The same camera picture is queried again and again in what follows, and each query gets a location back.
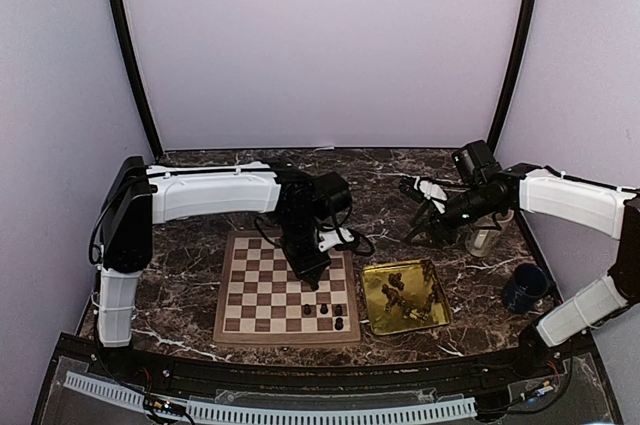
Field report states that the white coral pattern mug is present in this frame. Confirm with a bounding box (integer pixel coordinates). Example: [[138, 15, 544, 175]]
[[465, 210, 514, 258]]

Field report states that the wooden chess board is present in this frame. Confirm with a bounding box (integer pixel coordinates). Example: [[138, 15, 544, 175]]
[[214, 231, 361, 347]]

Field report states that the right black frame post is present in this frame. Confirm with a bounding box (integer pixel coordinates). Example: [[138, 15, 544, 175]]
[[487, 0, 536, 152]]

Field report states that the black front rail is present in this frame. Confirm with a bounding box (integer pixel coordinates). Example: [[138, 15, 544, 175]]
[[154, 358, 486, 392]]

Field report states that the pile of dark chess pieces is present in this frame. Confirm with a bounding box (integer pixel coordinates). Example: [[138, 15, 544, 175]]
[[381, 260, 441, 322]]

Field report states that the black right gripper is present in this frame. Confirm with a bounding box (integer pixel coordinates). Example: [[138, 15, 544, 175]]
[[405, 183, 501, 249]]

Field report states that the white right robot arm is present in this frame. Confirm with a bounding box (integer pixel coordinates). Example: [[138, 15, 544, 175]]
[[399, 140, 639, 379]]

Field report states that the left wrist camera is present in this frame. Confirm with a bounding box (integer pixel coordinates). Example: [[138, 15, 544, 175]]
[[317, 227, 357, 252]]

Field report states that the black frame post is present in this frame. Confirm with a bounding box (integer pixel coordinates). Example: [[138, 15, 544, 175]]
[[487, 0, 536, 152], [109, 0, 164, 160]]

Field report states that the white slotted cable duct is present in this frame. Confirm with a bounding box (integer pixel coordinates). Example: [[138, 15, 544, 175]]
[[63, 372, 477, 424]]

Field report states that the gold metal tray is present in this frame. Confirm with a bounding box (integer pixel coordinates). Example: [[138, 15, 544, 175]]
[[361, 259, 453, 336]]

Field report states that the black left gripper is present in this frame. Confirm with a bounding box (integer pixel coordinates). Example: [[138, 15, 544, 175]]
[[279, 214, 332, 286]]

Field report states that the dark chess piece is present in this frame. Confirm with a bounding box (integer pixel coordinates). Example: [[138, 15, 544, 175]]
[[334, 317, 344, 331]]

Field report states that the left black frame post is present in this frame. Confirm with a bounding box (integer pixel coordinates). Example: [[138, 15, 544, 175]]
[[109, 0, 164, 160]]

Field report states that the dark blue mug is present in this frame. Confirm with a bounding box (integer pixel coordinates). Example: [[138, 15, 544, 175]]
[[501, 263, 549, 315]]

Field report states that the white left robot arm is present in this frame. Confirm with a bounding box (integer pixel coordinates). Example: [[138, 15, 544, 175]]
[[88, 156, 357, 381]]

